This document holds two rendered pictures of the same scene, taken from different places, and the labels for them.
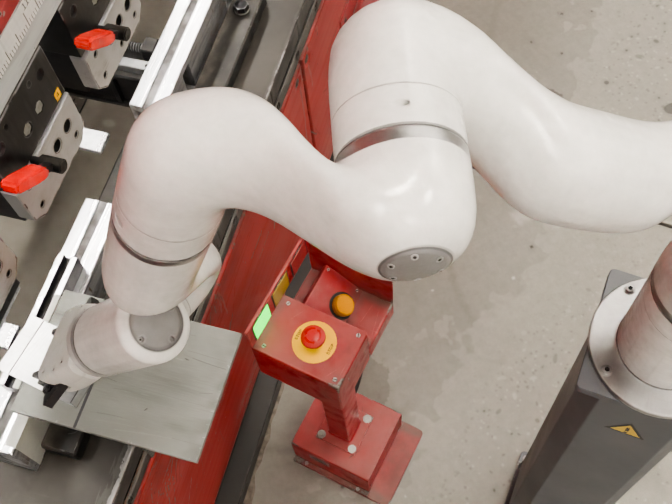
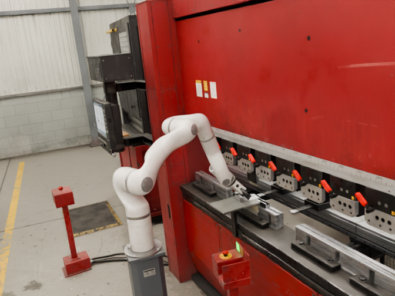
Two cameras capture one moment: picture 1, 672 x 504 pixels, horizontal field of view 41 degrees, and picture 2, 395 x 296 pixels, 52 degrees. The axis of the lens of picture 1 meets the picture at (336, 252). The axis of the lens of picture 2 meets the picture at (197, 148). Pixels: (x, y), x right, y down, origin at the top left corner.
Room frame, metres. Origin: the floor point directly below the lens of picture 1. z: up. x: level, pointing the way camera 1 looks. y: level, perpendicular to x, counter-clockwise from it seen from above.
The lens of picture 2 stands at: (1.84, -1.57, 1.98)
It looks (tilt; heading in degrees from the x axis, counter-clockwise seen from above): 15 degrees down; 132
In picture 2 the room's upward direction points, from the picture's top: 6 degrees counter-clockwise
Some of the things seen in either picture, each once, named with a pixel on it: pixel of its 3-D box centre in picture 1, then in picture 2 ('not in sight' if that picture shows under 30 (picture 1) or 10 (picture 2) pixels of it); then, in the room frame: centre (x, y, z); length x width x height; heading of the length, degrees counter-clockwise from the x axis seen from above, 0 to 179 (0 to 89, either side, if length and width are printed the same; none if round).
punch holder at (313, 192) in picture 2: not in sight; (317, 182); (1.02, 0.21, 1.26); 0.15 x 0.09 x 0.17; 157
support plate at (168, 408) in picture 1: (128, 372); (234, 203); (0.43, 0.30, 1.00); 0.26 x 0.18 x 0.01; 67
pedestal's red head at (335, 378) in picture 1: (323, 322); (230, 263); (0.57, 0.04, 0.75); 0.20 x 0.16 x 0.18; 146
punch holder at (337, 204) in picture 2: not in sight; (348, 194); (1.20, 0.13, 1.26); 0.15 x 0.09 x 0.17; 157
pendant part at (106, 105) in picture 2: not in sight; (108, 122); (-0.84, 0.38, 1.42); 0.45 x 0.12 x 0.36; 156
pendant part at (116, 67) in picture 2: not in sight; (115, 107); (-0.85, 0.48, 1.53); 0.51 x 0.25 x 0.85; 156
